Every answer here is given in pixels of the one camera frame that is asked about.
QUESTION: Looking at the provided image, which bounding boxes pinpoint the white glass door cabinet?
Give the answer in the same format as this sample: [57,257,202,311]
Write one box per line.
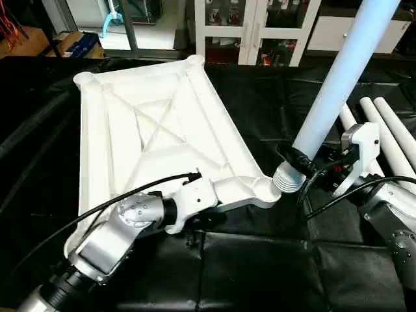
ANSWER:
[194,0,322,68]

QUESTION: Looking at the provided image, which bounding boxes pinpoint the grey metal pole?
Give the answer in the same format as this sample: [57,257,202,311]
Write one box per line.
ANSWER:
[117,0,140,51]

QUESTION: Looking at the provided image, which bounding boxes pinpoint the red wires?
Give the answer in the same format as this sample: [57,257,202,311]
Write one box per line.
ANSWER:
[0,0,30,49]

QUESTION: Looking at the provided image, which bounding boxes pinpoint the white drawer unit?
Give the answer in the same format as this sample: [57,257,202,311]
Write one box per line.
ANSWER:
[307,14,414,55]

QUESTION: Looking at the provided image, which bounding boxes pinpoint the white plastic table top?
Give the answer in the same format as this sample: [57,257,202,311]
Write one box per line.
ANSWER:
[64,55,281,257]

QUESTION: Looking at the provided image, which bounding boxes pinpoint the black work mat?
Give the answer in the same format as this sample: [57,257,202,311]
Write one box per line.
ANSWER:
[0,55,416,312]

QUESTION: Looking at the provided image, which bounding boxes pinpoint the white plastic table leg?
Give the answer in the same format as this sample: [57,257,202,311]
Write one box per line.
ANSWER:
[272,0,402,194]
[359,97,416,173]
[339,103,385,179]
[375,97,416,151]

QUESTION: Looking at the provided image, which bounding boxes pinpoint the blue box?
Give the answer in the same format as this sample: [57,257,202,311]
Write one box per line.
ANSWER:
[62,31,101,59]

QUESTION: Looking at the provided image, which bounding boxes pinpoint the turquoise plastic stool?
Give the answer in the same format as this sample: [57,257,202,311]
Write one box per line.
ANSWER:
[101,0,124,40]

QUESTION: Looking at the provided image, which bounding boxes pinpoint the brown cardboard board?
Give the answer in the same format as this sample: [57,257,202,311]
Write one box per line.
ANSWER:
[0,26,66,59]

